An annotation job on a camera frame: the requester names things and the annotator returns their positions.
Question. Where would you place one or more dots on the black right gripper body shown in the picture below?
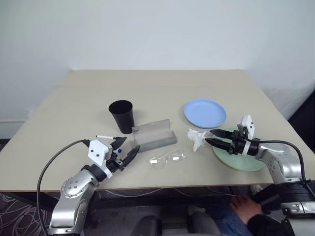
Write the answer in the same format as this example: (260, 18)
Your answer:
(237, 145)

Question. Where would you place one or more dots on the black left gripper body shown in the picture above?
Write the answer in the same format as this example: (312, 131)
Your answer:
(114, 164)

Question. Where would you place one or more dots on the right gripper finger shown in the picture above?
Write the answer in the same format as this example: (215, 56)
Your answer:
(221, 133)
(219, 143)

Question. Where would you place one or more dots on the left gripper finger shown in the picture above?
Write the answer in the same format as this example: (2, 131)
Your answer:
(120, 142)
(130, 157)

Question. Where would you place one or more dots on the white marker with black cap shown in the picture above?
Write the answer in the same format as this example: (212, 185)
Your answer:
(104, 137)

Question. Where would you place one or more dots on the light green plate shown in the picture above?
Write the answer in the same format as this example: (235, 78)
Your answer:
(236, 162)

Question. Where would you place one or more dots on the grey glasses case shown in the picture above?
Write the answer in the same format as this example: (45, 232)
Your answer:
(157, 142)

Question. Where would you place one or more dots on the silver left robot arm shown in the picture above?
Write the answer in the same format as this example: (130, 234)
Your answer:
(71, 186)

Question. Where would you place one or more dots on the black sleeved person forearm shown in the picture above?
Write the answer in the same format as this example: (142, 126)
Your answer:
(265, 226)

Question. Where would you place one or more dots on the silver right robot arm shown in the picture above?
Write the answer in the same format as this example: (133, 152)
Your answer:
(275, 162)

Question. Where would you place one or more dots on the bare person hand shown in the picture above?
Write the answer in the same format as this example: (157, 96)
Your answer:
(246, 207)

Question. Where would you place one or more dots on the small blue cap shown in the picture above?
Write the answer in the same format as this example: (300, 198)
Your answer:
(119, 150)

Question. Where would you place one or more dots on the black plastic cup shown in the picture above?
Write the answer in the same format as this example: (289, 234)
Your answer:
(124, 120)

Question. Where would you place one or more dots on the crumpled white tissue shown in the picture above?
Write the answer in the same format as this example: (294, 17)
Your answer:
(197, 138)

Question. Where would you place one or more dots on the light blue plate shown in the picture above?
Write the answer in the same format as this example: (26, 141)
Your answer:
(204, 113)

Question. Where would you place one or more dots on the white crumpled paper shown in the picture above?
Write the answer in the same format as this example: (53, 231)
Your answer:
(256, 188)
(197, 209)

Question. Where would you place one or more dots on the blue jeans leg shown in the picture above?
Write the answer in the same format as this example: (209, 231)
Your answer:
(229, 223)

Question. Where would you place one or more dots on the grey rounded shape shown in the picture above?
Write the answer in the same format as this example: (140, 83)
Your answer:
(205, 225)

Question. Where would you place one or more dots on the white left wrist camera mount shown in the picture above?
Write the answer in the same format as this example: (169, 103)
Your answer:
(97, 150)

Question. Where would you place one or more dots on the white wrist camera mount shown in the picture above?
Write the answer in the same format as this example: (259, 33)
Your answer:
(247, 121)
(97, 150)

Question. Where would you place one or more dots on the clear frame glasses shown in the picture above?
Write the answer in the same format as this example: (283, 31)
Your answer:
(154, 161)

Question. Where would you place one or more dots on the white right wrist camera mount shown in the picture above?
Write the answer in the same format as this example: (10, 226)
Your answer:
(247, 121)

